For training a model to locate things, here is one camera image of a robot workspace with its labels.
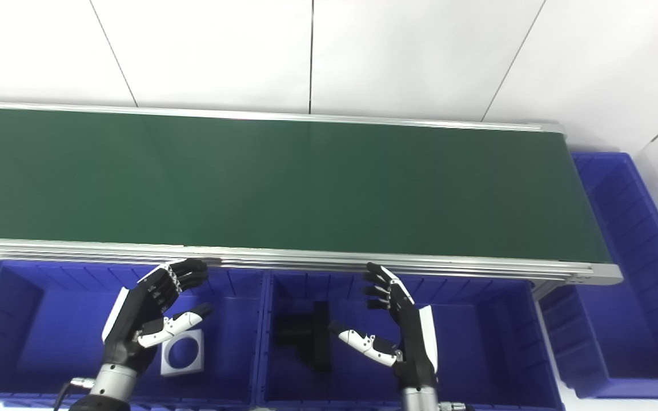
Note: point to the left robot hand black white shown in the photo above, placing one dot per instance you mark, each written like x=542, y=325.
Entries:
x=135, y=319

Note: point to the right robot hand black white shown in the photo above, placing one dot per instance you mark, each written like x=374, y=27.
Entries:
x=414, y=342

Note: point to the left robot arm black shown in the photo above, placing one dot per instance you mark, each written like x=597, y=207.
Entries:
x=109, y=388

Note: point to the blue plastic bin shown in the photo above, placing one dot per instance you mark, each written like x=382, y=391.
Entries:
x=49, y=342
x=637, y=319
x=477, y=354

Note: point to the white square part with hole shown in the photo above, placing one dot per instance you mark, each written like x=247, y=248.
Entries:
x=196, y=368

